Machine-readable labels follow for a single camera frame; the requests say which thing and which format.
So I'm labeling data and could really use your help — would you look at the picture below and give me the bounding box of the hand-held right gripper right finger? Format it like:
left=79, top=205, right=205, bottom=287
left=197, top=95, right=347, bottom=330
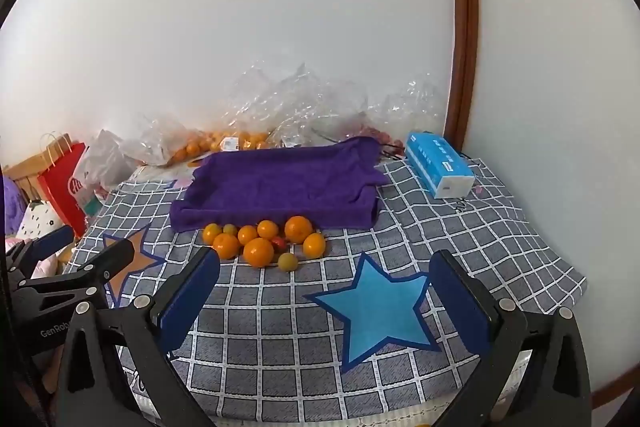
left=427, top=249, right=594, bottom=427

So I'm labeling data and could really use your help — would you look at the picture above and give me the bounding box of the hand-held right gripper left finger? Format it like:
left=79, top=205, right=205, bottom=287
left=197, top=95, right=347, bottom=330
left=47, top=246, right=222, bottom=427

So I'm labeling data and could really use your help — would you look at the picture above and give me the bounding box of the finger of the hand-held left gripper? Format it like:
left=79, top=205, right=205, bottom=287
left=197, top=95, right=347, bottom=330
left=15, top=237, right=137, bottom=312
left=4, top=224, right=77, bottom=279

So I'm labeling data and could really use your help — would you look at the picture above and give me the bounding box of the large orange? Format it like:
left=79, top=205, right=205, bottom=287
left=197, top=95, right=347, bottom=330
left=243, top=237, right=275, bottom=269
left=284, top=215, right=314, bottom=244

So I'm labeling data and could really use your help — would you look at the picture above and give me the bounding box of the purple towel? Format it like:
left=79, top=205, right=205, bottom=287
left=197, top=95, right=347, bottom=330
left=170, top=136, right=390, bottom=233

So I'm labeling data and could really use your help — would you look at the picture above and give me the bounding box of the white spotted cloth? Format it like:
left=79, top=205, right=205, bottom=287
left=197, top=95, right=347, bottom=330
left=15, top=202, right=63, bottom=240

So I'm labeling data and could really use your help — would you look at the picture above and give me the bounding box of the red paper bag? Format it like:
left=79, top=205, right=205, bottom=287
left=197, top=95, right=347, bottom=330
left=37, top=133, right=91, bottom=238

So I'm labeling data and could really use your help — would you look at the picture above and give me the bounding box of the purple cloth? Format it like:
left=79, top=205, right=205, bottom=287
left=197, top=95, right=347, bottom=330
left=0, top=177, right=28, bottom=238

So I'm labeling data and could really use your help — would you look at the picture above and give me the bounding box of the wooden furniture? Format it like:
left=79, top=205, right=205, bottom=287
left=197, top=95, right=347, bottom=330
left=2, top=157, right=51, bottom=202

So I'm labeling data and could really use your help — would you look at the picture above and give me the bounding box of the white plastic bag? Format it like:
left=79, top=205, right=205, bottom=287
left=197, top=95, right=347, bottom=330
left=75, top=129, right=138, bottom=200

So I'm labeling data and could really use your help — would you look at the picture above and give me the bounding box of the printed white carton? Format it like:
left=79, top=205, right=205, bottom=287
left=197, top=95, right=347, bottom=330
left=125, top=159, right=206, bottom=188

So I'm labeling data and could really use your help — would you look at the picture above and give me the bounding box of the grey checkered star blanket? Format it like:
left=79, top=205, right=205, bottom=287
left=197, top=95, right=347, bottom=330
left=62, top=154, right=588, bottom=427

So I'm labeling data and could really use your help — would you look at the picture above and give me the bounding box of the blue tissue pack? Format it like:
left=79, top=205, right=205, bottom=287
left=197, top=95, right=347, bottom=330
left=404, top=132, right=476, bottom=199

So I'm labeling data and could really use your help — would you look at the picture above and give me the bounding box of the labelled clear bag of oranges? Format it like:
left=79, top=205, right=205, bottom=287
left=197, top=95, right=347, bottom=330
left=200, top=127, right=273, bottom=154

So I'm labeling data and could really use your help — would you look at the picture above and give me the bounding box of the clear bag of red fruit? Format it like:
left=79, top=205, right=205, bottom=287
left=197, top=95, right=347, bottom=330
left=350, top=72, right=448, bottom=148

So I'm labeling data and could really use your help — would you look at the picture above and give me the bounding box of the crumpled clear plastic bag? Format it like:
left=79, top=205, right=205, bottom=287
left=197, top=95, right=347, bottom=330
left=227, top=62, right=371, bottom=142

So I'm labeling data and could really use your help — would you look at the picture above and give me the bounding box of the thin black cable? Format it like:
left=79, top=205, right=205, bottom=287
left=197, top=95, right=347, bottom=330
left=375, top=142, right=406, bottom=160

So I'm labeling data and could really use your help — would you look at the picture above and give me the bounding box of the wooden door frame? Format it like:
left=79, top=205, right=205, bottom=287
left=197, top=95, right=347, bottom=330
left=444, top=0, right=480, bottom=142

